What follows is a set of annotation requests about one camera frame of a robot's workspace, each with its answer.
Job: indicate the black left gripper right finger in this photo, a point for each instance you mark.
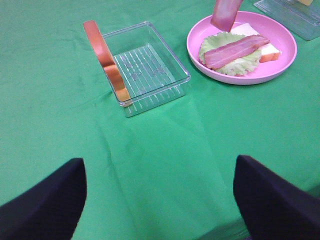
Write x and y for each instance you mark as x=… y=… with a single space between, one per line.
x=271 y=207

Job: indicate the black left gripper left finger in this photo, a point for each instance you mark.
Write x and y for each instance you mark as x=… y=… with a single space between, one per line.
x=51 y=209

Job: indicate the green lettuce leaf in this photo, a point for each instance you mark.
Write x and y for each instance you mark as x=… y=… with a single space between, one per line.
x=237 y=67

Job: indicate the bread slice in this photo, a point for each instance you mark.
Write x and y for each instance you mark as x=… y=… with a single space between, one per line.
x=107 y=62
x=268 y=51

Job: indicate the bacon strip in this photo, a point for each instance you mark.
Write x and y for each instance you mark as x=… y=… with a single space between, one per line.
x=219 y=57
x=224 y=14

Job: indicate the yellow cheese slice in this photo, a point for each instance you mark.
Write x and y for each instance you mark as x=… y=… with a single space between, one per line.
x=306 y=2

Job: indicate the green tablecloth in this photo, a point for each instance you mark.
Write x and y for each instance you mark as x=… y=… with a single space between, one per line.
x=165 y=174

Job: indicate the clear left plastic tray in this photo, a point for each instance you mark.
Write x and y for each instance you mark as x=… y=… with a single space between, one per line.
x=152 y=73

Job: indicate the clear plastic tray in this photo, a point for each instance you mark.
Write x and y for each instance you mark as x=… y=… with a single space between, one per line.
x=301 y=19
x=152 y=73

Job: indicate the pink round plate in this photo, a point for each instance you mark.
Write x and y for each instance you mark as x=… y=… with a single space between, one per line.
x=279 y=36

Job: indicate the clear right plastic tray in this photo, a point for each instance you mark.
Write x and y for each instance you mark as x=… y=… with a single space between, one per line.
x=301 y=19

